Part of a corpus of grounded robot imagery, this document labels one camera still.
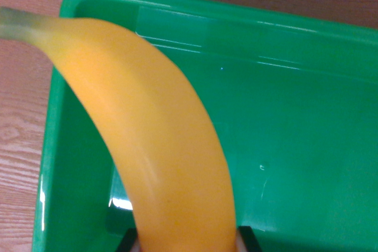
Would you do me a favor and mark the green plastic bin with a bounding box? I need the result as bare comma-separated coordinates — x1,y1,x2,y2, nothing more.
31,0,378,252

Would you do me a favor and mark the yellow banana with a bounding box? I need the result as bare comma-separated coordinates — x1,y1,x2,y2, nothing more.
0,6,237,252

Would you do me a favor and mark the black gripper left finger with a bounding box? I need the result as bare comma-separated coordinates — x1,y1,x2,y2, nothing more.
116,228,140,252

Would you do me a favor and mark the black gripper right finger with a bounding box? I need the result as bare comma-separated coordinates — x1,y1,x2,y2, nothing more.
235,225,263,252

